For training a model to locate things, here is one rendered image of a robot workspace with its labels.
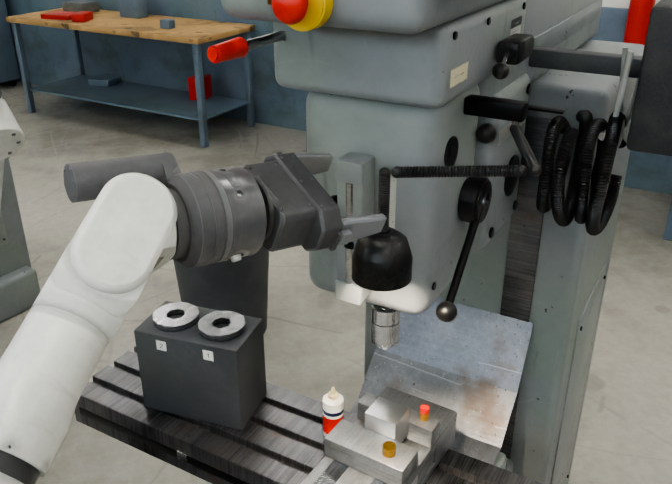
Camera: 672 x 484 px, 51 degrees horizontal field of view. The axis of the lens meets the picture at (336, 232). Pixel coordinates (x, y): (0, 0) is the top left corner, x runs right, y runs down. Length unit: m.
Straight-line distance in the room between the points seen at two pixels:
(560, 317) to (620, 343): 2.08
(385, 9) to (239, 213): 0.26
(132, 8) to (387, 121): 5.92
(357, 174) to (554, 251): 0.60
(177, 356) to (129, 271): 0.84
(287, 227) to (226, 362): 0.71
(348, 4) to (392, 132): 0.22
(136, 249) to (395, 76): 0.41
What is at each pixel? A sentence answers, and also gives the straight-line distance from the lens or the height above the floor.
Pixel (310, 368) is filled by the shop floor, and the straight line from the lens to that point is 3.15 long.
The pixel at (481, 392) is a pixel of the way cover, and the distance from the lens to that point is 1.53.
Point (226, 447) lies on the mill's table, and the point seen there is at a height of 0.92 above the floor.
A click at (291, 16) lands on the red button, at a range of 0.75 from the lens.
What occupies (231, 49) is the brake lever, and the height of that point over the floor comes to 1.70.
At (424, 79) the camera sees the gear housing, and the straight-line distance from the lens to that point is 0.85.
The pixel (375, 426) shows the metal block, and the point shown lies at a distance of 1.26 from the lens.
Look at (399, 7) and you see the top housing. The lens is 0.74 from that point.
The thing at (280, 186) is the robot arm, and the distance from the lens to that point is 0.70.
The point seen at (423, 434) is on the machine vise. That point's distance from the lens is 1.29.
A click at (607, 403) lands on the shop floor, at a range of 3.16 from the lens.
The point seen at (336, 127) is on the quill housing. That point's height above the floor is 1.58.
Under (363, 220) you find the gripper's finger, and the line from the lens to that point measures 0.72.
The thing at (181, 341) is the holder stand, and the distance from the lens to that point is 1.38.
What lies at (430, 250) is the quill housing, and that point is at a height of 1.42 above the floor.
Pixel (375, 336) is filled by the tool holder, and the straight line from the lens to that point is 1.16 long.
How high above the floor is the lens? 1.86
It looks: 25 degrees down
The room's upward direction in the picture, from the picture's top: straight up
